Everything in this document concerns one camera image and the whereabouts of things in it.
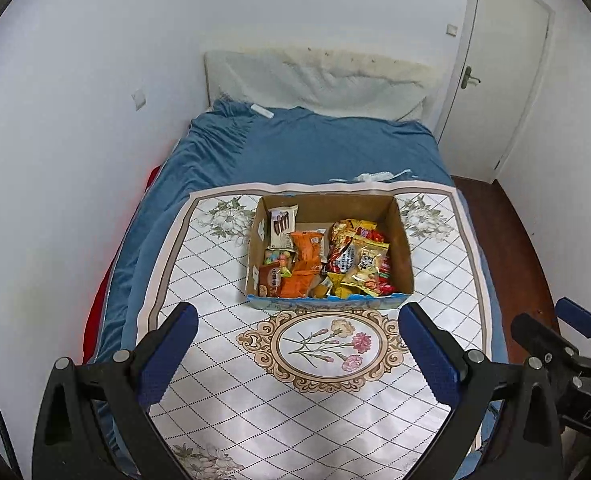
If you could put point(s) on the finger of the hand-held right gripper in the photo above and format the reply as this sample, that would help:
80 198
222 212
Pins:
535 332
578 312

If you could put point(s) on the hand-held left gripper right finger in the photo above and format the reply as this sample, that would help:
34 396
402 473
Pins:
430 355

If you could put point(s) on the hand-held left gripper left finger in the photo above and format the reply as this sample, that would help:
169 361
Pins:
170 355

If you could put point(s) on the printed cardboard box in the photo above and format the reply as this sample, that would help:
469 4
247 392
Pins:
325 205

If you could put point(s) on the red cloth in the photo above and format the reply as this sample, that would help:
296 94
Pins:
92 320

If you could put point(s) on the floral printed mat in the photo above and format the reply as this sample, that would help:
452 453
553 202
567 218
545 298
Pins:
215 280

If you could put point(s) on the yellow transparent snack packet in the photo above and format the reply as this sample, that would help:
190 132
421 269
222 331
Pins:
368 262

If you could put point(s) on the small brown snack packet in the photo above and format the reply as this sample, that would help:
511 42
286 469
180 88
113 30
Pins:
270 280

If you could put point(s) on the red long snack packet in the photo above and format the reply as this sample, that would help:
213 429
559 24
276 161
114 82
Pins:
345 260

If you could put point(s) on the dark red snack packet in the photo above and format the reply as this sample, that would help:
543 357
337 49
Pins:
375 235

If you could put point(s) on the colourful candy packet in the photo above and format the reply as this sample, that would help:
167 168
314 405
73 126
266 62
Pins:
278 258

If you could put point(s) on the gold yellow snack packet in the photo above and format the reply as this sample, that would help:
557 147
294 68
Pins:
350 230

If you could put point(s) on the cream chocolate biscuit packet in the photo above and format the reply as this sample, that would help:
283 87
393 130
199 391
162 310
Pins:
281 222

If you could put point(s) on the white crumpled cloth strip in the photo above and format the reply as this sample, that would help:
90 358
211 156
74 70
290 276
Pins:
375 176

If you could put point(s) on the blue bed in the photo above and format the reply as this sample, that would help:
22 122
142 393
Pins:
325 145

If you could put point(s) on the small white object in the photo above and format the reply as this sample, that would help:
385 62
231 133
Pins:
263 111

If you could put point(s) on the white door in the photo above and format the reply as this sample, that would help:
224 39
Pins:
495 60

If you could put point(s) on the white wall switch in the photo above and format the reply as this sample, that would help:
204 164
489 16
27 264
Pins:
139 100
452 30

